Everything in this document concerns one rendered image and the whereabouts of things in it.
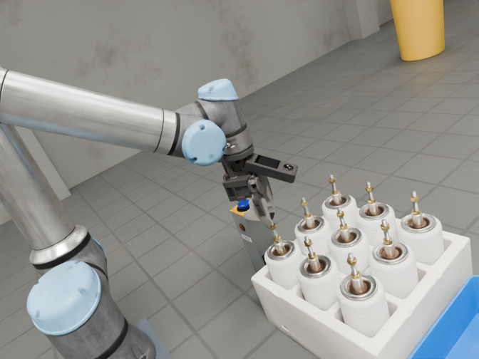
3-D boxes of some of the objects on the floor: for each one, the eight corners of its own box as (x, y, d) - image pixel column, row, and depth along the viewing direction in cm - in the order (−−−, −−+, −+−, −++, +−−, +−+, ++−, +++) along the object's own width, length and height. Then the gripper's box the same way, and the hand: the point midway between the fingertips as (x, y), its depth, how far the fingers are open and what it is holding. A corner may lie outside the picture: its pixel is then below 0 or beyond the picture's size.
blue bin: (465, 440, 68) (460, 402, 63) (408, 402, 77) (400, 366, 72) (528, 330, 81) (529, 292, 76) (475, 308, 90) (472, 272, 85)
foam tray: (390, 411, 77) (376, 356, 69) (269, 323, 107) (249, 278, 100) (474, 292, 94) (470, 237, 86) (349, 245, 125) (338, 201, 117)
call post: (275, 295, 116) (244, 217, 103) (261, 287, 121) (229, 211, 108) (290, 281, 119) (261, 204, 106) (276, 273, 125) (246, 199, 112)
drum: (431, 61, 264) (422, -26, 240) (387, 64, 294) (375, -13, 270) (459, 43, 278) (453, -40, 254) (415, 48, 308) (405, -26, 284)
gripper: (225, 142, 89) (252, 213, 98) (209, 164, 80) (241, 240, 89) (258, 135, 85) (283, 209, 94) (245, 157, 76) (274, 236, 85)
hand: (271, 219), depth 90 cm, fingers open, 3 cm apart
